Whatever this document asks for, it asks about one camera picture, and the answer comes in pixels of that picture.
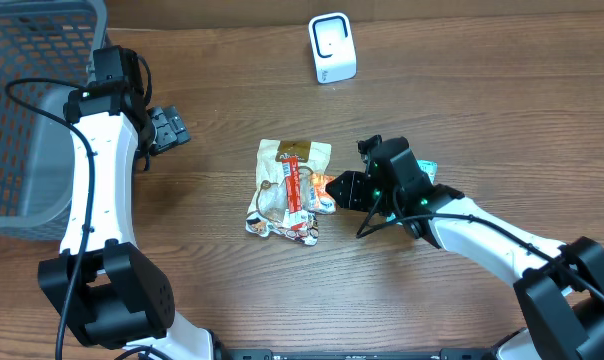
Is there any small orange snack packet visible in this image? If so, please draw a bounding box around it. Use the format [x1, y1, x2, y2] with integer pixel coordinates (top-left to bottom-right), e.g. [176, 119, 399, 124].
[309, 173, 336, 214]

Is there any red stick snack packet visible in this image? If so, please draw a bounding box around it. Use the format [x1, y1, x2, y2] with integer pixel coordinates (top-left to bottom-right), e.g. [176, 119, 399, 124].
[282, 157, 304, 230]

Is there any beige pet treat bag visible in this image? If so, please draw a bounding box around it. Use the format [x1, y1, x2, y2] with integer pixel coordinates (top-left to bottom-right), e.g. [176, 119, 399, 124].
[245, 139, 332, 246]

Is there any teal orange snack packet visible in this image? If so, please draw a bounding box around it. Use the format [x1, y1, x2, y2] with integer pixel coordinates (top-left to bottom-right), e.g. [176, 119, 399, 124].
[384, 159, 439, 224]

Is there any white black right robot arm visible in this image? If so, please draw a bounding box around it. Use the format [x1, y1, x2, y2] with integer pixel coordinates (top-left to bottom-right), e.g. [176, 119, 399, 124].
[326, 171, 604, 359]

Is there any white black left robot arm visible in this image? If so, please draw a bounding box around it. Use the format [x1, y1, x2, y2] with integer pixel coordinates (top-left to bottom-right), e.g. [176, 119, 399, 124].
[38, 83, 229, 360]

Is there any white barcode scanner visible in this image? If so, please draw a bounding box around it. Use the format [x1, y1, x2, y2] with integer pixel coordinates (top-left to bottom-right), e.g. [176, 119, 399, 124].
[308, 12, 357, 84]

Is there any grey plastic mesh basket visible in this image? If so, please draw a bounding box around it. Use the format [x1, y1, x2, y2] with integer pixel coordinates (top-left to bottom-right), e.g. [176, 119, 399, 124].
[0, 1, 108, 241]

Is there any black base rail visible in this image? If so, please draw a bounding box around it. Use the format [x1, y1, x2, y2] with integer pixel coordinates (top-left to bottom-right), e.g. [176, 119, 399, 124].
[229, 348, 496, 360]

